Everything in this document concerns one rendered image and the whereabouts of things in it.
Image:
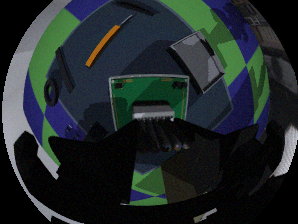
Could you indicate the dark blue-grey mat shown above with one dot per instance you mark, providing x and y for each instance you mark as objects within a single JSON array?
[{"x": 142, "y": 46}]

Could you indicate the green circuit board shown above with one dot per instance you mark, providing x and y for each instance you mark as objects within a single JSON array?
[{"x": 147, "y": 88}]

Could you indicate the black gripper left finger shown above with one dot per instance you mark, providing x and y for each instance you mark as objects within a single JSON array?
[{"x": 112, "y": 158}]

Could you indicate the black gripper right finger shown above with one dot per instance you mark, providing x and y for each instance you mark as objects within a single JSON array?
[{"x": 210, "y": 151}]

